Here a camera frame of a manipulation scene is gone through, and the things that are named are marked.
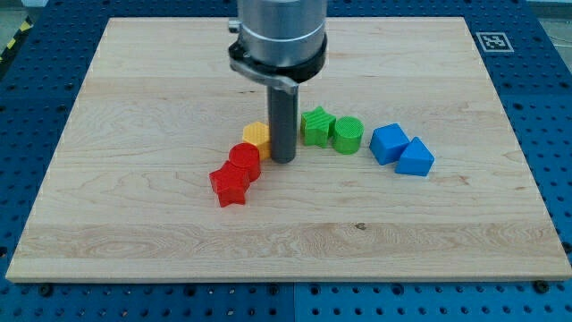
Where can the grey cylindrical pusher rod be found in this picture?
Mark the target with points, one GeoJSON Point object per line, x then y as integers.
{"type": "Point", "coordinates": [283, 120]}

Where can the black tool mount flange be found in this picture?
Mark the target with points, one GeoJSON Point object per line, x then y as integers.
{"type": "Point", "coordinates": [286, 79]}

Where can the red cylinder block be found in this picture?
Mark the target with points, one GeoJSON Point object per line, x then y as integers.
{"type": "Point", "coordinates": [246, 156]}

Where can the red star block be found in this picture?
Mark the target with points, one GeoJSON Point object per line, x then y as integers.
{"type": "Point", "coordinates": [230, 183]}

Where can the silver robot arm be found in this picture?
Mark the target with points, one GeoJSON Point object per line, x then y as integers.
{"type": "Point", "coordinates": [280, 44]}

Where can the wooden board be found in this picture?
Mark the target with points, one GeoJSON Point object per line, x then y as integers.
{"type": "Point", "coordinates": [127, 198]}

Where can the yellow hexagon block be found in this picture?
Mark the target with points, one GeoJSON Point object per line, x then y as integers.
{"type": "Point", "coordinates": [258, 134]}

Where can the green star block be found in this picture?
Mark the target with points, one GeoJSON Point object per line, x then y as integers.
{"type": "Point", "coordinates": [317, 127]}

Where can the green cylinder block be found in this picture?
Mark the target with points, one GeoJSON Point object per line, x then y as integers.
{"type": "Point", "coordinates": [348, 133]}

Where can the blue cube block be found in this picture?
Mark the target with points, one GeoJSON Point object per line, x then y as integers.
{"type": "Point", "coordinates": [387, 143]}

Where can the blue triangle block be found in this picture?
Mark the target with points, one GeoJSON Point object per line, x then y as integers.
{"type": "Point", "coordinates": [416, 159]}

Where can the white fiducial marker tag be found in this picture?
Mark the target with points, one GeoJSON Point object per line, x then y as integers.
{"type": "Point", "coordinates": [494, 42]}

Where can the yellow black hazard tape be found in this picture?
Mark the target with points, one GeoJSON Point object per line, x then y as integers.
{"type": "Point", "coordinates": [16, 41]}

